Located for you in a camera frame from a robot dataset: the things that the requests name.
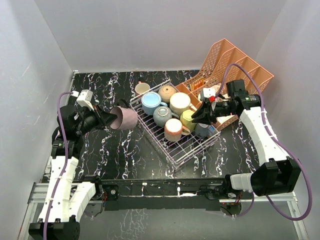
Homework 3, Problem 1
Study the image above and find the beige round mug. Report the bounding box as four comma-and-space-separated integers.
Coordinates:
158, 85, 177, 104

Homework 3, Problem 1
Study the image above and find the white wire dish rack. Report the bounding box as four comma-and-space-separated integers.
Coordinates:
129, 80, 221, 170

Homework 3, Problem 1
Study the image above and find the black front rail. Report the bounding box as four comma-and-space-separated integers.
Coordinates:
82, 174, 253, 212

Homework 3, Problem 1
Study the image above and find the light blue mug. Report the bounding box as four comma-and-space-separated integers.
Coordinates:
141, 91, 168, 115

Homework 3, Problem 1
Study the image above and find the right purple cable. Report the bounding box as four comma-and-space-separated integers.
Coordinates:
217, 63, 313, 221

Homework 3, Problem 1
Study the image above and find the pink mug white inside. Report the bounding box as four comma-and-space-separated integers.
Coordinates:
134, 82, 150, 96

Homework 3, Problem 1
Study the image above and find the grey mug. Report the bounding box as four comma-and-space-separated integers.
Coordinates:
153, 106, 180, 128

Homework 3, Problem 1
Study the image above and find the purple mug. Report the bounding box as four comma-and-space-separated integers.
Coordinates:
110, 99, 138, 130

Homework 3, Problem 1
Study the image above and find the yellow-green mug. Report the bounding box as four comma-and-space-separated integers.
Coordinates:
180, 109, 196, 133

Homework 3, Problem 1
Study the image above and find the purple cable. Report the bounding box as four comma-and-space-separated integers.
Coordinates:
42, 91, 76, 240
217, 63, 313, 221

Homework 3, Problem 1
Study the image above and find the small grey-blue cup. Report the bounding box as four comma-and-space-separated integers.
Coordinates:
194, 123, 210, 138

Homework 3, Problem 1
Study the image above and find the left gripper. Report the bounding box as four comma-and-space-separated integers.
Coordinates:
74, 103, 117, 136

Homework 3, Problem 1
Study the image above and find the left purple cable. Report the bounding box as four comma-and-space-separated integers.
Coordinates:
42, 91, 76, 240

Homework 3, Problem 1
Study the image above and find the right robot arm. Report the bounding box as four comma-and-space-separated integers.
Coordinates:
192, 79, 301, 199

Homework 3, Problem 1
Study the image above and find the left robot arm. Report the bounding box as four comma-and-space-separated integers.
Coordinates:
28, 105, 117, 240

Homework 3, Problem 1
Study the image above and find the peach desk organizer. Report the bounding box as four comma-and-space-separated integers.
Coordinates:
177, 38, 274, 130

